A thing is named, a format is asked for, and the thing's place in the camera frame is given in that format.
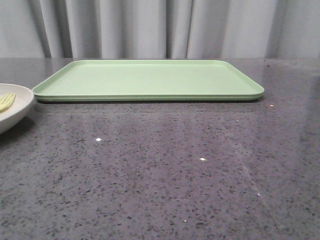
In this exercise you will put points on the cream round plate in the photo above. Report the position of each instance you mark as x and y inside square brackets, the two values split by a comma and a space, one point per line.
[18, 110]

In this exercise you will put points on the yellow plastic fork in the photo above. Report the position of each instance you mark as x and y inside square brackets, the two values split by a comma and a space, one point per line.
[6, 101]

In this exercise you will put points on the light green plastic tray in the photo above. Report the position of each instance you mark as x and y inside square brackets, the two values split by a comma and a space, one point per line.
[148, 80]

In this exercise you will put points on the grey pleated curtain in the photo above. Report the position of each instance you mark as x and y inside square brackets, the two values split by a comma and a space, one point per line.
[159, 29]

